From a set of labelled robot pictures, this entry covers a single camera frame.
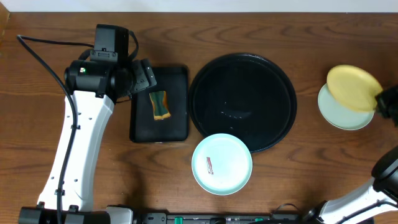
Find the orange green sponge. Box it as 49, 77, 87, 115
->
149, 90, 171, 121

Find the yellow plate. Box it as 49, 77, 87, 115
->
326, 65, 383, 112

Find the mint plate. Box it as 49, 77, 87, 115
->
317, 84, 374, 131
192, 133, 252, 195

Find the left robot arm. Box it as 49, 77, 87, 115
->
18, 59, 156, 223

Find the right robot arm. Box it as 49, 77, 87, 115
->
302, 84, 397, 223

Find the black rectangular tray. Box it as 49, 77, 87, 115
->
129, 66, 189, 142

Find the black round tray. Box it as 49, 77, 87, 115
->
188, 53, 297, 152

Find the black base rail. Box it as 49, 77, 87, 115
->
132, 212, 302, 224

